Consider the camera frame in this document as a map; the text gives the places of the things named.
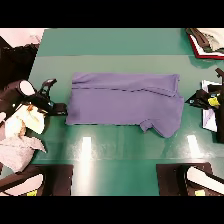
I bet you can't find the black garment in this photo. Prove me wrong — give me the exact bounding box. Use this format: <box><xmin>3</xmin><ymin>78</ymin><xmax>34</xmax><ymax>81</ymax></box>
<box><xmin>0</xmin><ymin>36</ymin><xmax>40</xmax><ymax>92</ymax></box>

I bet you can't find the cream garment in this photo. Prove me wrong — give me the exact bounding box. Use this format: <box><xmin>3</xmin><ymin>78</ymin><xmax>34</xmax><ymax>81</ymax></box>
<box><xmin>4</xmin><ymin>102</ymin><xmax>46</xmax><ymax>138</ymax></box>

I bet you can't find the pale grey garment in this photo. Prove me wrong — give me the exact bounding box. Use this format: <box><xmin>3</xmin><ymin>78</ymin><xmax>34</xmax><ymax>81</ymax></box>
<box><xmin>0</xmin><ymin>134</ymin><xmax>48</xmax><ymax>173</ymax></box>

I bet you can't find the red garment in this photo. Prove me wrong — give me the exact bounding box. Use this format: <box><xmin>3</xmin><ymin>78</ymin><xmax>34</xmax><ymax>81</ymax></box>
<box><xmin>187</xmin><ymin>33</ymin><xmax>224</xmax><ymax>61</ymax></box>

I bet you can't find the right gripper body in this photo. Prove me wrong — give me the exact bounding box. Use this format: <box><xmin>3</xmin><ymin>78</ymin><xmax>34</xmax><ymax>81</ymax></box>
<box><xmin>185</xmin><ymin>89</ymin><xmax>214</xmax><ymax>110</ymax></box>

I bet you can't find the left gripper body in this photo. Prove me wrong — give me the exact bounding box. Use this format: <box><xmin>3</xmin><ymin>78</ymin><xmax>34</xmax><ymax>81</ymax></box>
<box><xmin>45</xmin><ymin>100</ymin><xmax>69</xmax><ymax>117</ymax></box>

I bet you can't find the dark garment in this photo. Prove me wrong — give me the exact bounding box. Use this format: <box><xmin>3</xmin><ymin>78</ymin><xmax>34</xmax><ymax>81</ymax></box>
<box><xmin>185</xmin><ymin>27</ymin><xmax>215</xmax><ymax>52</ymax></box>

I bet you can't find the purple T-shirt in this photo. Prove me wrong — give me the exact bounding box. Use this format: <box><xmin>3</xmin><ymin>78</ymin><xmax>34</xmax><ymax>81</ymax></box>
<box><xmin>65</xmin><ymin>71</ymin><xmax>185</xmax><ymax>139</ymax></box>

